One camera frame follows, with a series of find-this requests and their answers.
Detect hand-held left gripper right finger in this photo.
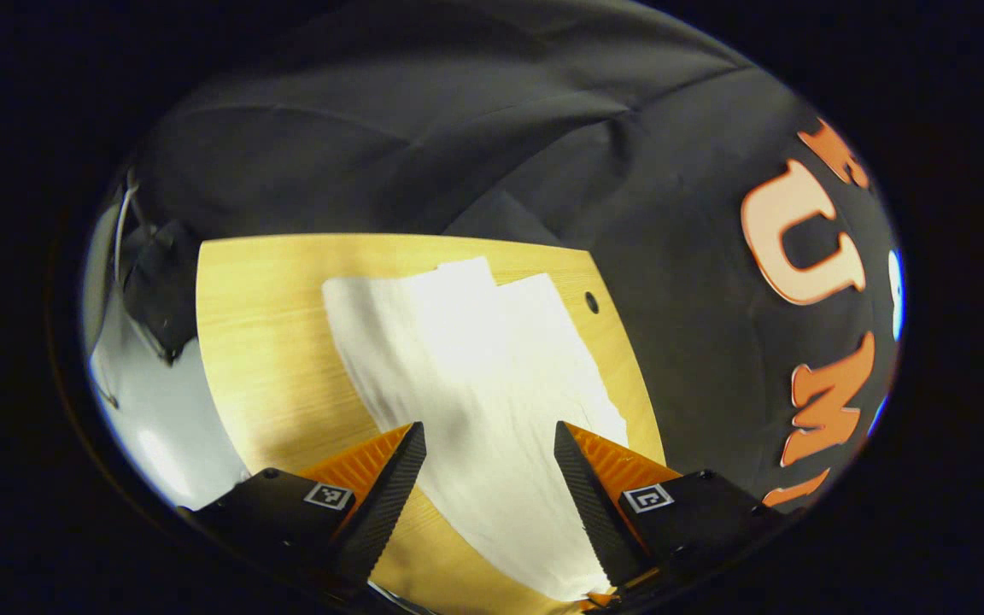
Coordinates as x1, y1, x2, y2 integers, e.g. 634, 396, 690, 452
553, 420, 788, 599

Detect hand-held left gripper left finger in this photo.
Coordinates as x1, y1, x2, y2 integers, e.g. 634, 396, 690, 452
178, 421, 427, 590

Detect white jeans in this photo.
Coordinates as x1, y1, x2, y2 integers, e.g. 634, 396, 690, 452
322, 256, 630, 603

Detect black backdrop cloth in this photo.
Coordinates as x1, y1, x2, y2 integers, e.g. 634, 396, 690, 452
86, 0, 905, 513

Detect thin white cable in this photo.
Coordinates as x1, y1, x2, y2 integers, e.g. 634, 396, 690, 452
113, 171, 177, 360

